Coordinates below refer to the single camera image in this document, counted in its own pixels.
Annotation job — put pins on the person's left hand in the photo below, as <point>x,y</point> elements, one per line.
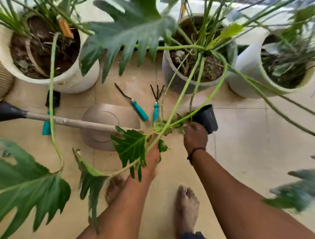
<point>151,163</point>

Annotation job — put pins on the person's right hand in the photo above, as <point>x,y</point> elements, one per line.
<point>195,137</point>

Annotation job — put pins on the person's right fingers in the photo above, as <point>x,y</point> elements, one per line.
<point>194,126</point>

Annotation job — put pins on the person's left fingers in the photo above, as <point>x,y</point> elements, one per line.
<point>152,144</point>

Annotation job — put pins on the black plastic nursery pot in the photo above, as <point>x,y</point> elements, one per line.
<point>206,118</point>

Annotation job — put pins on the person's right forearm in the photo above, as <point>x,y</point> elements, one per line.
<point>236,197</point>

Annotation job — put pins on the person's left forearm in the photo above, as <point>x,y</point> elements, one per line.
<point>123,209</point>

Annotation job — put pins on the small green seedling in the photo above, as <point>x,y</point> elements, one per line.
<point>163,124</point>

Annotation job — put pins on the black wrist band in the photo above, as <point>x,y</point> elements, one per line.
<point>194,150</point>

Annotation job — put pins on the grey speckled plant pot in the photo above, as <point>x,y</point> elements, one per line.
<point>177,82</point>

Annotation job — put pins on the beige upturned plastic pot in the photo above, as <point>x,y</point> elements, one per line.
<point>108,117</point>

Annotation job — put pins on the person's left foot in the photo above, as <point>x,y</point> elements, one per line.
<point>114,188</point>

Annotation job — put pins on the person's foot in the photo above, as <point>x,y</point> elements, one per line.
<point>187,209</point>
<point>114,188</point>

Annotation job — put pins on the person's right foot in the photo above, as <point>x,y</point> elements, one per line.
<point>187,209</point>

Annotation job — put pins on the white tilted plant pot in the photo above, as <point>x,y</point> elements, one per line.
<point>248,64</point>

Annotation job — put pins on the dark trouser hem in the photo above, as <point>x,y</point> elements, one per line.
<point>194,235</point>

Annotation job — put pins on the large white plant pot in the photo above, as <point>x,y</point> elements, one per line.
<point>69,78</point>

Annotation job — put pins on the big-leaved philodendron plant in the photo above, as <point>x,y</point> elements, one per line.
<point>133,27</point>

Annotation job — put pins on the grey-green bushy plant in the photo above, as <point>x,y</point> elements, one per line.
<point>289,57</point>

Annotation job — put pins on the yellow plant stake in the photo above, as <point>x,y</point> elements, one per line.
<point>182,9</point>

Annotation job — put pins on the blurred green leaf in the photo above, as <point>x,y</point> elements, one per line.
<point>292,194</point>

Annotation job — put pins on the long-stemmed split-leaf plant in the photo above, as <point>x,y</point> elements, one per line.
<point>24,192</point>

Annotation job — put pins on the orange plant tag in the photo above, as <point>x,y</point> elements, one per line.
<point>66,29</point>

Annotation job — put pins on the woven basket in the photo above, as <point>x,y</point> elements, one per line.
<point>5,81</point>

